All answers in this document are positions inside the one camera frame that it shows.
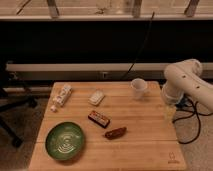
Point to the white plastic cup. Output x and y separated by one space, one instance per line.
139 88

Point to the dark red rectangular box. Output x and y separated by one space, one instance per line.
99 119

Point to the red brown pepper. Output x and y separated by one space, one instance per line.
115 133

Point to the green ceramic bowl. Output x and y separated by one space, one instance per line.
64 141

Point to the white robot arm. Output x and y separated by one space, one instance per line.
184 78

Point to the white plastic bottle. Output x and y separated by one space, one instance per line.
60 99

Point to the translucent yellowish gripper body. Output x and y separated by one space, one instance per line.
169 112

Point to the grey baseboard heater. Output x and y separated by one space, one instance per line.
88 72

